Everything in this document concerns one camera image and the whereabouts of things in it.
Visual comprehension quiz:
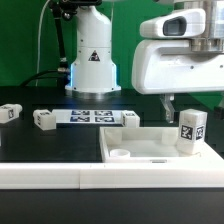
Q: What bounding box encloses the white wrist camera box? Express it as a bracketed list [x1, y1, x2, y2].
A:
[140, 8, 206, 39]

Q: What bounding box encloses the black cable bundle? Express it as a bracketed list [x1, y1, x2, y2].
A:
[20, 69, 70, 88]

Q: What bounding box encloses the white U-shaped fence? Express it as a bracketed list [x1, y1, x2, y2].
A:
[0, 163, 224, 189]

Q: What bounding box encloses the white cable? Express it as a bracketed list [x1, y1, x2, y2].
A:
[35, 0, 51, 87]

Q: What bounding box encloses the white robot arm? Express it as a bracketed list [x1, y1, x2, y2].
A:
[67, 0, 224, 122]

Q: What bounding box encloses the white marker tag sheet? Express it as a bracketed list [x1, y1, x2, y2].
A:
[52, 109, 121, 124]

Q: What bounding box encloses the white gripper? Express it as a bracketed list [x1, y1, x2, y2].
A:
[132, 40, 224, 123]

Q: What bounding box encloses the white square tabletop part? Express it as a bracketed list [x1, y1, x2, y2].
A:
[99, 127, 223, 163]

